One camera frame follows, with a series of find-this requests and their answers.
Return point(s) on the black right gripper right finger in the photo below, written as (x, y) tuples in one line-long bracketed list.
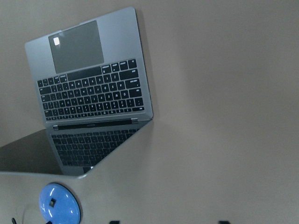
[(223, 222)]

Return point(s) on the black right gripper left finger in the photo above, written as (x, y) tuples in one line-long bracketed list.
[(114, 222)]

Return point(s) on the grey laptop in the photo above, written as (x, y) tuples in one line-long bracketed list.
[(93, 92)]

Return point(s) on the blue desk lamp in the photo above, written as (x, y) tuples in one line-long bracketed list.
[(58, 205)]

